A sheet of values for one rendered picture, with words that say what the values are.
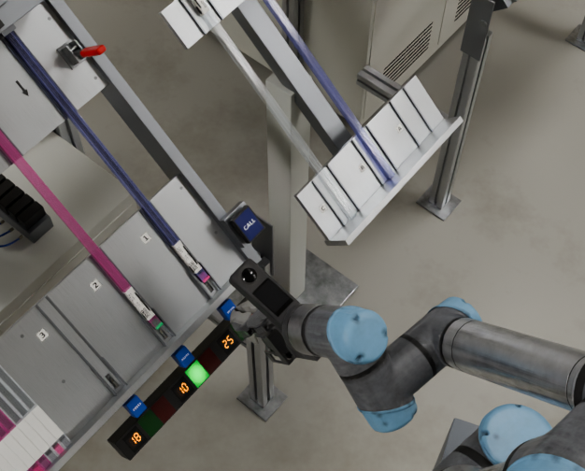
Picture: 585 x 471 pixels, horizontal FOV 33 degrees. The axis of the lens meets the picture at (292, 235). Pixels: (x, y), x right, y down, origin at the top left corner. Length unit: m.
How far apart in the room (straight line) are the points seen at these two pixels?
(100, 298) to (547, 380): 0.69
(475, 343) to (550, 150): 1.47
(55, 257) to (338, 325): 0.67
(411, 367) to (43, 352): 0.55
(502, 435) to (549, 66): 1.65
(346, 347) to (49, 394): 0.47
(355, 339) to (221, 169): 1.38
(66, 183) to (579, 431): 1.14
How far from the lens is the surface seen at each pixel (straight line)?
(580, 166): 2.75
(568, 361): 1.22
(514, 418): 1.51
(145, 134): 1.58
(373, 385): 1.36
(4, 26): 1.46
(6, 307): 1.79
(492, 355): 1.31
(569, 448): 1.07
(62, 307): 1.52
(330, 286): 2.43
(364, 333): 1.32
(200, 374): 1.63
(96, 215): 1.84
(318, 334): 1.35
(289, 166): 1.89
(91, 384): 1.55
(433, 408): 2.33
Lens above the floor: 2.15
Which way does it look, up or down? 59 degrees down
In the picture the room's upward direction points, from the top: 1 degrees clockwise
